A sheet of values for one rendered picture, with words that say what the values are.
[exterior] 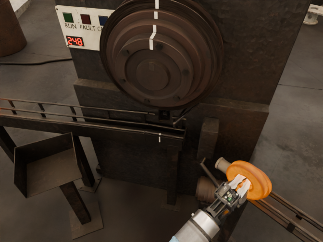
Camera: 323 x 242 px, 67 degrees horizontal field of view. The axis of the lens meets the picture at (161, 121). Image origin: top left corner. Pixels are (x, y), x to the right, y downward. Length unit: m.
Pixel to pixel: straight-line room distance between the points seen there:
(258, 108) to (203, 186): 0.46
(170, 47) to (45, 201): 1.51
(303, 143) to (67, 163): 1.88
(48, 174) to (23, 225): 0.70
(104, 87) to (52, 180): 0.51
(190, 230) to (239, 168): 0.27
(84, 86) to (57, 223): 0.98
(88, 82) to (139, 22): 0.56
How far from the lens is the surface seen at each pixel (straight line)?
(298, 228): 1.10
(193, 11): 0.84
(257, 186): 0.93
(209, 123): 1.15
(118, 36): 0.92
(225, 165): 1.15
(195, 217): 0.85
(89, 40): 1.18
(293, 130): 2.48
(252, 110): 1.17
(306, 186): 2.14
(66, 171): 1.30
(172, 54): 0.81
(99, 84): 1.29
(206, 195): 1.28
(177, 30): 0.83
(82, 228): 1.80
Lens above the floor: 1.61
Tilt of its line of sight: 45 degrees down
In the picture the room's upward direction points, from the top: 1 degrees counter-clockwise
